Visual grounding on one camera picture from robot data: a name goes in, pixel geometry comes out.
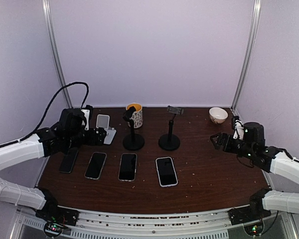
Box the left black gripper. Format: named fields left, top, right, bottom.
left=65, top=126, right=106, bottom=149

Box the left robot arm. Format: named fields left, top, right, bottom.
left=0, top=108, right=109, bottom=221

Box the left aluminium frame post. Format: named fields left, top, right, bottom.
left=41, top=0, right=73, bottom=108

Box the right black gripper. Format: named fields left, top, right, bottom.
left=210, top=132, right=255, bottom=160

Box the black round-base phone stand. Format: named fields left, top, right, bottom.
left=123, top=106, right=145, bottom=151

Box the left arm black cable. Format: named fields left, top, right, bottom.
left=17, top=81, right=90, bottom=142

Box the white ceramic bowl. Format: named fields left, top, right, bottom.
left=209, top=107, right=228, bottom=124

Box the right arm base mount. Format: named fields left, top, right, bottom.
left=228, top=189, right=272, bottom=238

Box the front aluminium rail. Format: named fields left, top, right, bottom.
left=9, top=199, right=299, bottom=239

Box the small black phone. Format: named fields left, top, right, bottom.
left=59, top=148, right=78, bottom=173

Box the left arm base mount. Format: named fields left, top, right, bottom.
left=35, top=195, right=79, bottom=239

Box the large black phone silver edge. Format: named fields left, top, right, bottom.
left=118, top=153, right=137, bottom=182

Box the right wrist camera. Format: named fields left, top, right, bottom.
left=232, top=116, right=244, bottom=140

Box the white folding phone stand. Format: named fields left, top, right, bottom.
left=96, top=114, right=117, bottom=145

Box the right aluminium frame post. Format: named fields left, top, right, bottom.
left=231, top=0, right=262, bottom=112

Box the aluminium frame post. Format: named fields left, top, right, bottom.
left=231, top=0, right=262, bottom=112
left=41, top=0, right=73, bottom=108

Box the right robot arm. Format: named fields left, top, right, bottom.
left=210, top=119, right=299, bottom=220

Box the black stand with white pad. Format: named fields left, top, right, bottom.
left=158, top=106, right=184, bottom=151

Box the patterned mug yellow inside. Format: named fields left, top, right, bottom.
left=126, top=103, right=143, bottom=129

